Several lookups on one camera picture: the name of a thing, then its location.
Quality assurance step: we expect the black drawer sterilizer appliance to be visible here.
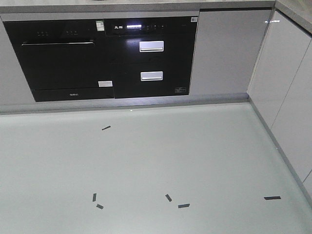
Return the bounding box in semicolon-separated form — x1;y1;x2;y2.
104;16;197;98

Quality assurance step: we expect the grey cabinet door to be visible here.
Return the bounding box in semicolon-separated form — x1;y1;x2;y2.
190;10;271;95

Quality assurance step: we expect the black built-in oven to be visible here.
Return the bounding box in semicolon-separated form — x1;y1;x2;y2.
4;19;114;102

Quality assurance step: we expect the white side cabinet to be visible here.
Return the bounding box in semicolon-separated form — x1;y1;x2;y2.
248;10;312;193

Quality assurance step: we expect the grey countertop edge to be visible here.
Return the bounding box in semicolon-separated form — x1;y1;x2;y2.
0;0;312;34

